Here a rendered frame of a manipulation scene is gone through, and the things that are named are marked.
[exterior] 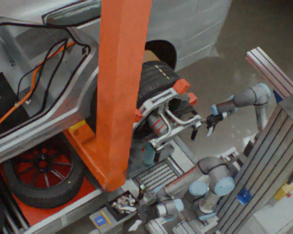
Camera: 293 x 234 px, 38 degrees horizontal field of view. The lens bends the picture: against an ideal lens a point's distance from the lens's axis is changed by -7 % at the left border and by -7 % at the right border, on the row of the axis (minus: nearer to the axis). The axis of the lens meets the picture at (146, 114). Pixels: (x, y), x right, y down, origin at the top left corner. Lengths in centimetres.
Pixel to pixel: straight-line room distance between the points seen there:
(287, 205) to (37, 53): 213
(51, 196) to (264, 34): 332
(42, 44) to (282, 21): 331
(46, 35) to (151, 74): 95
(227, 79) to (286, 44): 107
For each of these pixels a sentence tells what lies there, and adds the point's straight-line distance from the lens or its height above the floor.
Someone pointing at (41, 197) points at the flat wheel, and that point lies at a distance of 340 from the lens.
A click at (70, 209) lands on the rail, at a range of 346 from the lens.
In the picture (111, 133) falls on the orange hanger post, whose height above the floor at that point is 137.
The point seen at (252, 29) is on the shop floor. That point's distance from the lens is 551.
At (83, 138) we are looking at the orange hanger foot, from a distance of 341.
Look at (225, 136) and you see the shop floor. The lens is 440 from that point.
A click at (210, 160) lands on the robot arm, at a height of 145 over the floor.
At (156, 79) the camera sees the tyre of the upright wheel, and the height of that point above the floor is 117.
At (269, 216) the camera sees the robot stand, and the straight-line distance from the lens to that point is 273.
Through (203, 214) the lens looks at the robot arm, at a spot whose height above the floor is 102.
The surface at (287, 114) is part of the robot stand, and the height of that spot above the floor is 202.
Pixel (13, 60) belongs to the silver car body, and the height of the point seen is 82.
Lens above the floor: 359
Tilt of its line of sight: 55 degrees down
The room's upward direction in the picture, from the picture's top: 10 degrees clockwise
